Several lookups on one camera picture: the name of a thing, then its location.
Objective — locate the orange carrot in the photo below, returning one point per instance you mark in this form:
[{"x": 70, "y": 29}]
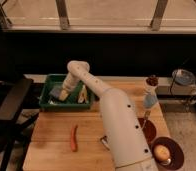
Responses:
[{"x": 73, "y": 140}]

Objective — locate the metal pan with lid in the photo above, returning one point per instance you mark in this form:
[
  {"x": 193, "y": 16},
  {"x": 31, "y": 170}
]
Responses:
[{"x": 183, "y": 77}]

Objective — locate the yellow round fruit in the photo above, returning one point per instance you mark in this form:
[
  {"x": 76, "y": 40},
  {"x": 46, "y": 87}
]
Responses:
[{"x": 161, "y": 152}]

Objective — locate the spoon in orange bowl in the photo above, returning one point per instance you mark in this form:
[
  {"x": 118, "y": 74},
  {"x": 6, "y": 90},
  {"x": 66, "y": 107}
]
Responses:
[{"x": 147, "y": 114}]

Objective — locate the black office chair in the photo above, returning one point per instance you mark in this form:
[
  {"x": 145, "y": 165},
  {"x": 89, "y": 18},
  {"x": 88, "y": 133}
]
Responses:
[{"x": 10, "y": 109}]

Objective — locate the blue sponge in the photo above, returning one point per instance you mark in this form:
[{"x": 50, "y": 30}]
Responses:
[{"x": 55, "y": 92}]

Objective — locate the black handled peeler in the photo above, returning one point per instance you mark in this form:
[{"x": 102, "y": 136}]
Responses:
[{"x": 104, "y": 141}]

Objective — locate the orange bowl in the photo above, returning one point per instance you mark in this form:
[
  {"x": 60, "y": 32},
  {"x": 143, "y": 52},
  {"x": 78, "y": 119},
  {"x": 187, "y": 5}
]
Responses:
[{"x": 149, "y": 130}]

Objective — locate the dark purple plate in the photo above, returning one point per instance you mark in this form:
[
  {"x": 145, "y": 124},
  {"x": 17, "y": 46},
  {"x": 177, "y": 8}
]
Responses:
[{"x": 176, "y": 159}]

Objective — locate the green plastic tray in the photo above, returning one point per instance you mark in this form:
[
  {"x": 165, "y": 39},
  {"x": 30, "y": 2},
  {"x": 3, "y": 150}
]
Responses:
[{"x": 48, "y": 102}]

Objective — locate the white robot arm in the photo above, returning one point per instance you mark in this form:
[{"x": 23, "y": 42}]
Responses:
[{"x": 126, "y": 140}]

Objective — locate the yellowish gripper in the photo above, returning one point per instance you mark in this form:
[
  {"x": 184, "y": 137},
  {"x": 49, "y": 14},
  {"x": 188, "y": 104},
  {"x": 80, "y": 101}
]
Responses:
[{"x": 63, "y": 95}]

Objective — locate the wooden tongs in tray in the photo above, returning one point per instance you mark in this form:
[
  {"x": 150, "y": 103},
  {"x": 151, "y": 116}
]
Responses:
[{"x": 83, "y": 96}]

